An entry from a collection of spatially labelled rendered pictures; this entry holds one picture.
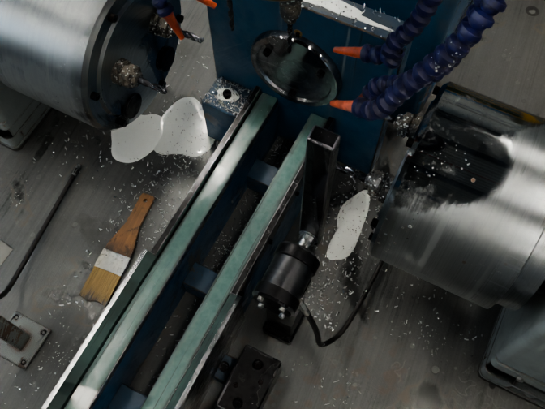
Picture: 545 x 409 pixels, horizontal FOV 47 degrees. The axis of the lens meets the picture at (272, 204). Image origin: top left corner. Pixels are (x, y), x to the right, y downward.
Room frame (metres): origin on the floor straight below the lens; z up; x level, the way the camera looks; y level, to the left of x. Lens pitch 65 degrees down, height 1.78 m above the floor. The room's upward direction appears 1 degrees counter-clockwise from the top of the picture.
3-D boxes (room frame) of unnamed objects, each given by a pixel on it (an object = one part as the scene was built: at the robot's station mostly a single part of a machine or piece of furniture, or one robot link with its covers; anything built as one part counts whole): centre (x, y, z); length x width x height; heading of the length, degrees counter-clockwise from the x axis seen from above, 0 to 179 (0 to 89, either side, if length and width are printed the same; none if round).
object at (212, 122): (0.61, 0.07, 0.86); 0.07 x 0.06 x 0.12; 62
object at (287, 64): (0.58, -0.04, 1.02); 0.15 x 0.02 x 0.15; 62
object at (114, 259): (0.39, 0.25, 0.80); 0.21 x 0.05 x 0.01; 158
